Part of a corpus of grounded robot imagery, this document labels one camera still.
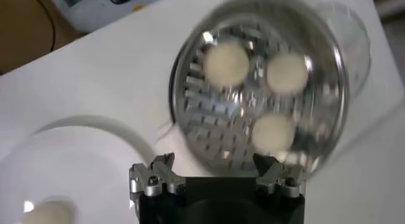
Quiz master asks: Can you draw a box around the large white round plate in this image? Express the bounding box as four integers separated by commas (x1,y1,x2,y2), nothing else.
0,114,156,224

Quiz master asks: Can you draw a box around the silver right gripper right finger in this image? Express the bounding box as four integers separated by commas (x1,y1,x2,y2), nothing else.
252,152,307,199

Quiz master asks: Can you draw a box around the black floor cable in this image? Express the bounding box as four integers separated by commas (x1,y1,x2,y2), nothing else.
29,0,57,53

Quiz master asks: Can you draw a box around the stainless steel steamer pot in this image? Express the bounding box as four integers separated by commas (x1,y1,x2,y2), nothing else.
168,0,351,182

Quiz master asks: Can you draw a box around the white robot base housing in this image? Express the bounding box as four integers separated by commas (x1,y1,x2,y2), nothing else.
46,0,180,34

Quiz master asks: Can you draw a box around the white steamed baozi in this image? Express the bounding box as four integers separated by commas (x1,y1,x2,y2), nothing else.
266,53,309,95
204,40,251,89
21,199,77,224
251,113,296,153

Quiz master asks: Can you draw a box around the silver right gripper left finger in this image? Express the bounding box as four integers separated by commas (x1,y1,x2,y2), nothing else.
128,152,187,202

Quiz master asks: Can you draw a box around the round glass pot lid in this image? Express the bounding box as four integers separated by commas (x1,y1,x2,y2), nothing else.
316,0,373,99

